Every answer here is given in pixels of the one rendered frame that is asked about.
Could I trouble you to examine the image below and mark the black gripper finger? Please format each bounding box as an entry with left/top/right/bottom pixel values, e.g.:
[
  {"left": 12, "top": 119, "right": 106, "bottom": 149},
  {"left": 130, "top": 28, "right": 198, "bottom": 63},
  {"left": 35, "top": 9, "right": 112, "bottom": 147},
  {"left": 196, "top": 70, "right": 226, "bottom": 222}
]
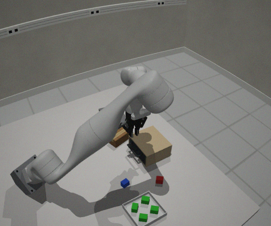
[
  {"left": 120, "top": 120, "right": 135, "bottom": 138},
  {"left": 135, "top": 117, "right": 147, "bottom": 136}
]

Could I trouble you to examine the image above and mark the blue block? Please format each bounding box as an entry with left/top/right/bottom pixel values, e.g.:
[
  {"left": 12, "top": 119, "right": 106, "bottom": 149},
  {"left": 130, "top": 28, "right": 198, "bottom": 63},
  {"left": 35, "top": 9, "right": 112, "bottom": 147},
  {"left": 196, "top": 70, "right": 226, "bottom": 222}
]
[{"left": 121, "top": 178, "right": 130, "bottom": 188}]

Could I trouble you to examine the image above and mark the green block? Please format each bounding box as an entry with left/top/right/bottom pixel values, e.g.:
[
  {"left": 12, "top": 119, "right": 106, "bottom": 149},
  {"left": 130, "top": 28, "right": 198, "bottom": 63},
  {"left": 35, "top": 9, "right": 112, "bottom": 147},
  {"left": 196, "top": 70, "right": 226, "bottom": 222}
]
[
  {"left": 139, "top": 213, "right": 148, "bottom": 222},
  {"left": 141, "top": 196, "right": 150, "bottom": 205},
  {"left": 131, "top": 203, "right": 138, "bottom": 213},
  {"left": 150, "top": 205, "right": 159, "bottom": 214}
]

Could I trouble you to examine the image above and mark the brown cardboard box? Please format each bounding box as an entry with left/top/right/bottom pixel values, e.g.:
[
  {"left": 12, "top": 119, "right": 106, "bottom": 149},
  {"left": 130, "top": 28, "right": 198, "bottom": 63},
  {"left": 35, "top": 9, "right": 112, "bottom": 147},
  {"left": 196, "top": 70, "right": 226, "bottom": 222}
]
[{"left": 109, "top": 127, "right": 129, "bottom": 148}]

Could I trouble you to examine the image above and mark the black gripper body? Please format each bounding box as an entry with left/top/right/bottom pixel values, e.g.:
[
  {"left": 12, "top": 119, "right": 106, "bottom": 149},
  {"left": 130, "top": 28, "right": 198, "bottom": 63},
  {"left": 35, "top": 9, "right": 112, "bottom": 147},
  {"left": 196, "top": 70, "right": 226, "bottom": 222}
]
[{"left": 125, "top": 111, "right": 137, "bottom": 126}]

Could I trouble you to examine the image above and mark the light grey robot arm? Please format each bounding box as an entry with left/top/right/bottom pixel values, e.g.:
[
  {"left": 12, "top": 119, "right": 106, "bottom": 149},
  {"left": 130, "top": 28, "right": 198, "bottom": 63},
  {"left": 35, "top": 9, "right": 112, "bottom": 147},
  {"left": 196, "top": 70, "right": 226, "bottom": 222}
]
[{"left": 22, "top": 66, "right": 174, "bottom": 185}]

